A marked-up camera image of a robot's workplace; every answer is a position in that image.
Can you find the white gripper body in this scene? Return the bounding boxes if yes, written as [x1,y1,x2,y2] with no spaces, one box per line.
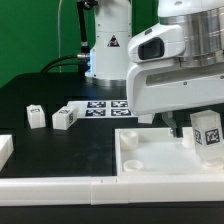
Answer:
[126,24,224,115]

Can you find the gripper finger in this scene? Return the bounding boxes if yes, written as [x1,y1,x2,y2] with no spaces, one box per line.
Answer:
[162,112,182,138]

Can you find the white square tabletop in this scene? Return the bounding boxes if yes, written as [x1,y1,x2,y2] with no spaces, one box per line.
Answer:
[115,127,224,176]

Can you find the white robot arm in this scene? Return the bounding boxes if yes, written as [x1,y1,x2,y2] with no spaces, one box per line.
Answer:
[84,0,224,137]

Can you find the fiducial marker sheet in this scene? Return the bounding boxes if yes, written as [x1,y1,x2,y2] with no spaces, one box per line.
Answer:
[67,100,133,119]

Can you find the white front obstacle bar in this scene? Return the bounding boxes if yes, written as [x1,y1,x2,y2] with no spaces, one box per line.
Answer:
[0,173,224,206]

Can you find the white left obstacle block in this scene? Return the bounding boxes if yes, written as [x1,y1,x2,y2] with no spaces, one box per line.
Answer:
[0,135,14,171]

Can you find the black cables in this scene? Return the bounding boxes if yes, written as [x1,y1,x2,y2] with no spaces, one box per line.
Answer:
[40,53,92,74]

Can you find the thin white cable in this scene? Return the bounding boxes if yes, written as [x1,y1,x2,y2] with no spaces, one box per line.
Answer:
[57,0,64,74]

